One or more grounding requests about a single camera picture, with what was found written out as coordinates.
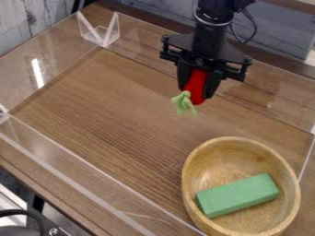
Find green rectangular block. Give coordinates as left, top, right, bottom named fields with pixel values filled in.
left=195, top=173, right=279, bottom=218

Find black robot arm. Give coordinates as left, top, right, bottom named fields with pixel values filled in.
left=161, top=0, right=258, bottom=105

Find wooden bowl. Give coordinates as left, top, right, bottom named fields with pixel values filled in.
left=182, top=136, right=301, bottom=236

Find black metal table frame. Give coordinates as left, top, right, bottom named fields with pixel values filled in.
left=27, top=194, right=89, bottom=236

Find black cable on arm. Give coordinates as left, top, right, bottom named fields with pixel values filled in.
left=229, top=7, right=259, bottom=44

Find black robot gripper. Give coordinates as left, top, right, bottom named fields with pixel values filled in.
left=161, top=23, right=253, bottom=99

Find clear acrylic corner bracket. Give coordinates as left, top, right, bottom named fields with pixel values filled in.
left=77, top=12, right=121, bottom=48

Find red plush strawberry toy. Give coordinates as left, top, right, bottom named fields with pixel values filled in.
left=171, top=69, right=207, bottom=116

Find black cable lower left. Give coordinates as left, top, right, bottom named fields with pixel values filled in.
left=0, top=209, right=44, bottom=236

